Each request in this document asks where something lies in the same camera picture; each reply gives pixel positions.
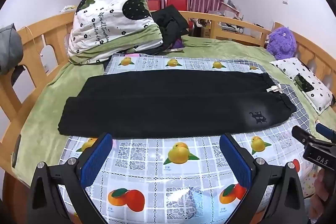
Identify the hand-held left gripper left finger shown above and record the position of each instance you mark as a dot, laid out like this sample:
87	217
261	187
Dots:
95	158

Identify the star print cloth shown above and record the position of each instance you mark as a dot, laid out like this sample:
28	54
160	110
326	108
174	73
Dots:
309	179

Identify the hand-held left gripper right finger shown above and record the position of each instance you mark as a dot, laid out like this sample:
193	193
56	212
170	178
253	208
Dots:
236	161

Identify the grey plaid cloth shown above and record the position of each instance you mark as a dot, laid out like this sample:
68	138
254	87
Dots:
299	108

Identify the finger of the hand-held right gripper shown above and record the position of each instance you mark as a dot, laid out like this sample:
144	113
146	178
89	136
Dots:
302	136
325	130

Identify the purple cloth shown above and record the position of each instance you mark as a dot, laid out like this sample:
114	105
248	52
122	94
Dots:
178	44

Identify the cardboard box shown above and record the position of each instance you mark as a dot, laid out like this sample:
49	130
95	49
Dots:
206	29

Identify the red chair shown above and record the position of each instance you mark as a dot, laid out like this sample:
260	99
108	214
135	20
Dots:
154	5
177	3

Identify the black jacket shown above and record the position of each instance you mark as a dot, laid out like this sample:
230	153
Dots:
170	22

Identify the grey bag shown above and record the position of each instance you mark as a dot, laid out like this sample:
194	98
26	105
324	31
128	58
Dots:
9	48

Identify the white floral pillow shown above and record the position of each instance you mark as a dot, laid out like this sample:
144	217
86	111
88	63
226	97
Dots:
296	69

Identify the white floral folded quilt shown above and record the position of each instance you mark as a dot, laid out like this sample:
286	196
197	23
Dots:
105	19

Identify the wooden bed frame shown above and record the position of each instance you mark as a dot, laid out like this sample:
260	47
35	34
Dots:
34	37

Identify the black pants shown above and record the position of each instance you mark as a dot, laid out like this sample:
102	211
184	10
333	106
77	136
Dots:
170	103

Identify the person's right hand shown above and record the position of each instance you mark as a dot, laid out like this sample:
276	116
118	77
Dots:
323	192

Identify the purple plush toy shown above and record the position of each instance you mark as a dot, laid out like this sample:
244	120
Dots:
281	40

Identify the green bed sheet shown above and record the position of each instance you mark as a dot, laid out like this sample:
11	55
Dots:
44	113

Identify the fruit print tablecloth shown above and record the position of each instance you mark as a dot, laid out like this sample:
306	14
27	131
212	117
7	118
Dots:
147	158

